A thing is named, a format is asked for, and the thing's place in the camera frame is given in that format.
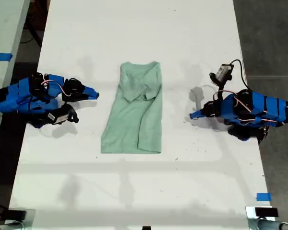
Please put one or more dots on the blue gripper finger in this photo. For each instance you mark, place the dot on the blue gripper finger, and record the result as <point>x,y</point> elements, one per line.
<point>196,113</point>
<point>79,98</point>
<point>200,116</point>
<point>91,93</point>

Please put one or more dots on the pale green T-shirt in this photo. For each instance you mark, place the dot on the pale green T-shirt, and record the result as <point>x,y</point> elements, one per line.
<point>134,119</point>

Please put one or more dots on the blue and black robot arm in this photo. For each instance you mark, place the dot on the blue and black robot arm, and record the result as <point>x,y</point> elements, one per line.
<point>264,107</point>
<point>14,95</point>

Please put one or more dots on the long blue tape strip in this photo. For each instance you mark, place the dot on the long blue tape strip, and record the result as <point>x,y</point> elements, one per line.
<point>0,57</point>

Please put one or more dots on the white side table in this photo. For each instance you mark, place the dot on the white side table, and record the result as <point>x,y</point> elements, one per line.
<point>4,36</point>

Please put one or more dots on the short blue tape piece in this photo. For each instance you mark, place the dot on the short blue tape piece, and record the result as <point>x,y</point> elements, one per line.
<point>263,197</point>

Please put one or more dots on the metal table clamp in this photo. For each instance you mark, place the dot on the metal table clamp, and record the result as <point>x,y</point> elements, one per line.
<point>250,218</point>
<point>28,219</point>

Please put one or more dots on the small black box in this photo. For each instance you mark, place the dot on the small black box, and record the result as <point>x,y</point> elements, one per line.
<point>17,214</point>
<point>266,212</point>

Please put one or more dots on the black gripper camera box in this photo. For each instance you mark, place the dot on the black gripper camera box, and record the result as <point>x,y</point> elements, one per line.
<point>61,116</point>
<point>223,72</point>

